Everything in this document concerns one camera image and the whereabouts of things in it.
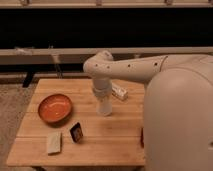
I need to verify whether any grey horizontal rail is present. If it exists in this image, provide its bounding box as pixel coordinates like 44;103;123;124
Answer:
0;46;213;65

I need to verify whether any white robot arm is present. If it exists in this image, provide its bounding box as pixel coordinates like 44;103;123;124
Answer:
83;51;213;171

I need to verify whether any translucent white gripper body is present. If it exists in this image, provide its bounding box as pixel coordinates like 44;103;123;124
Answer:
92;87;111;103

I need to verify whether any small black box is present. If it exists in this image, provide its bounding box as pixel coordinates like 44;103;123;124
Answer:
70;122;83;143

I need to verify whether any orange bowl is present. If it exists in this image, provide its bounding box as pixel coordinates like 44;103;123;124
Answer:
38;94;73;123

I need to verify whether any dark red oval object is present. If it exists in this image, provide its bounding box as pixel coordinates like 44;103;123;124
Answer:
140;128;144;148

